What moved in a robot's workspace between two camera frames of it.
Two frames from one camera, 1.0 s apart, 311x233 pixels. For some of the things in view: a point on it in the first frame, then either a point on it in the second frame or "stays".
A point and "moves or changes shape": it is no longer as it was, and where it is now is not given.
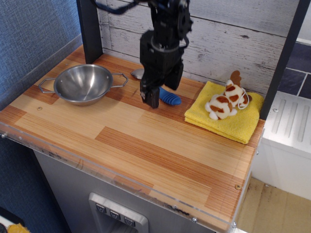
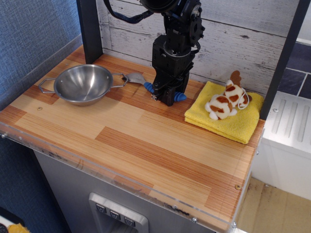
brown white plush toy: [221, 106] stays
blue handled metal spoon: [164, 95] moves or changes shape
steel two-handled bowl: [82, 84] stays
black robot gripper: [159, 56] to [173, 60]
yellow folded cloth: [239, 127] stays
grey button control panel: [112, 217] stays
